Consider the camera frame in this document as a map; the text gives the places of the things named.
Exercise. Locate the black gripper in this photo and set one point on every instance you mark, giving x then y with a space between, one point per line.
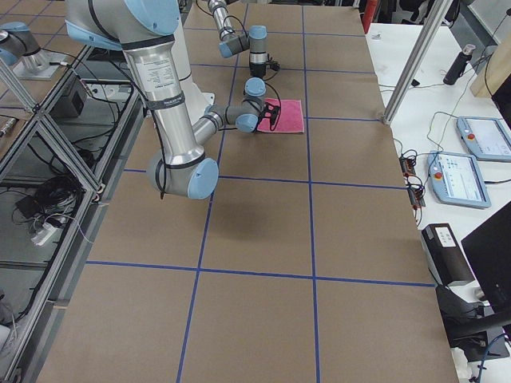
264 116
258 70

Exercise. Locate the pink and grey towel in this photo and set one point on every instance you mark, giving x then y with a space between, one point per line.
291 116

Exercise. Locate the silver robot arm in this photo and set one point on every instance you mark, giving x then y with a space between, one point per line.
145 32
239 32

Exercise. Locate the black water bottle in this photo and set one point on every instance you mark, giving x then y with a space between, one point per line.
457 68

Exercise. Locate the near teach pendant tablet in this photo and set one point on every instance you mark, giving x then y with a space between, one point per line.
456 179

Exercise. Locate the teach pendant tablet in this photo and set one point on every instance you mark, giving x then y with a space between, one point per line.
456 179
485 138

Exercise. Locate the far teach pendant tablet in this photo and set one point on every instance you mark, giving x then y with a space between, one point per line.
485 138

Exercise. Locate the black labelled box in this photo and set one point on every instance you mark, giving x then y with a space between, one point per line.
445 258

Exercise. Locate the white power strip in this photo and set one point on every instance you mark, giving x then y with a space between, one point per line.
44 234

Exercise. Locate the black monitor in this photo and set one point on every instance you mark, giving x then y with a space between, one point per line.
487 249

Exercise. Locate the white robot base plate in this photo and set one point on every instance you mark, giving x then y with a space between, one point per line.
196 103

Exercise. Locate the aluminium frame post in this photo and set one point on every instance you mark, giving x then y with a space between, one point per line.
421 46

